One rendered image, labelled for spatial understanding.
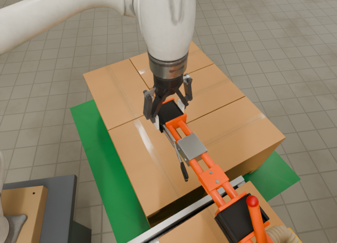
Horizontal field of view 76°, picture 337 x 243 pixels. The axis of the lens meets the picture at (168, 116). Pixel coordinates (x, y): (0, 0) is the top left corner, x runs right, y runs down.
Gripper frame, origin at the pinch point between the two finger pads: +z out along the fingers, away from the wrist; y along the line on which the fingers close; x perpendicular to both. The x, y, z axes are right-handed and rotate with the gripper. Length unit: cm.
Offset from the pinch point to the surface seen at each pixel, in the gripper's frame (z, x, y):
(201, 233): 25.9, -31.5, -4.5
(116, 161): 120, 54, -22
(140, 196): 66, 1, -17
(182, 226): 25.9, -26.6, -9.0
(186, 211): 60, -18, 0
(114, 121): 66, 55, -12
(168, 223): 60, -19, -11
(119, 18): 120, 261, 60
